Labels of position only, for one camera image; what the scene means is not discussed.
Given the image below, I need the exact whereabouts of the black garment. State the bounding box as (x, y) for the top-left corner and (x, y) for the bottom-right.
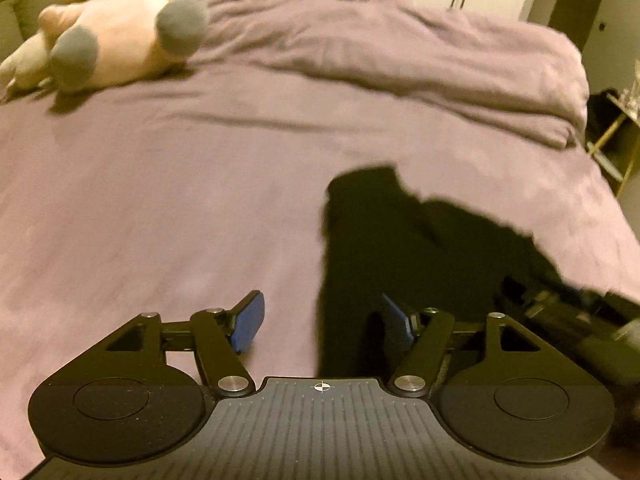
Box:
(319, 166), (590, 378)

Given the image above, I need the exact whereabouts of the purple bed sheet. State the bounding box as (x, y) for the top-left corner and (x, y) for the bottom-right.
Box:
(1, 63), (639, 479)

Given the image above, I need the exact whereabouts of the yellow side shelf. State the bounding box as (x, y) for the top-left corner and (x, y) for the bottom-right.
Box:
(585, 60), (639, 197)

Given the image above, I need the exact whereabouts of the purple duvet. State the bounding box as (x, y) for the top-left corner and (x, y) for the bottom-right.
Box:
(195, 0), (589, 148)

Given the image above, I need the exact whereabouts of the pink plush toy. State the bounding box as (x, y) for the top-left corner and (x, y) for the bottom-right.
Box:
(1, 0), (208, 93)

